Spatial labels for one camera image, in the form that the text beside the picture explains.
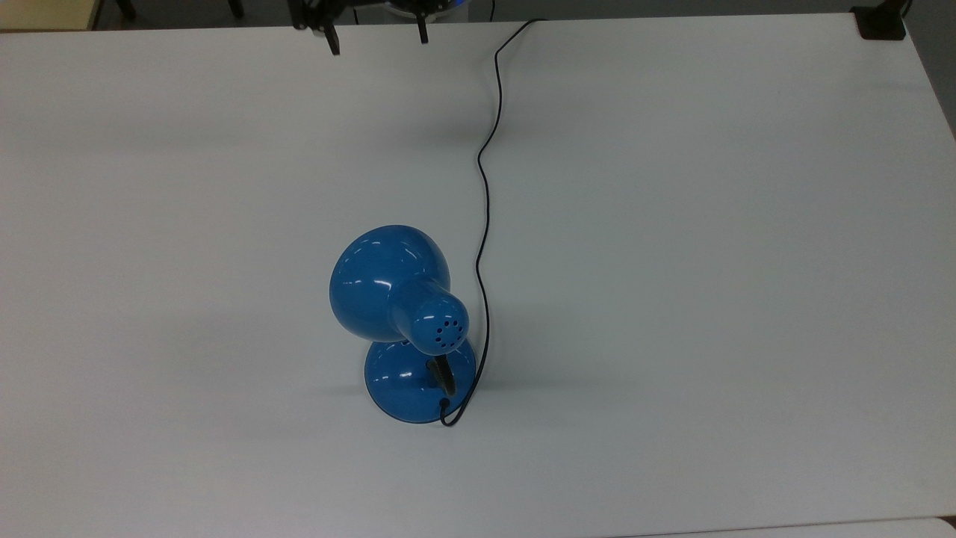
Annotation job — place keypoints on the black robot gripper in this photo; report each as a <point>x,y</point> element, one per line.
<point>310,10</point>

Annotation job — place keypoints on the blue desk lamp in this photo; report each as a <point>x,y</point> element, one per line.
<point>381,284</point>

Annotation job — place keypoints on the black chair leg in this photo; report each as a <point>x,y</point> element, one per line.
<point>235,7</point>
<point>125,9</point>

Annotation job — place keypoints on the light wooden furniture piece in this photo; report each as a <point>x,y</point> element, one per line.
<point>45,13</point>

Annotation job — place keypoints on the black table clamp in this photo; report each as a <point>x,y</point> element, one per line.
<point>881,22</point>

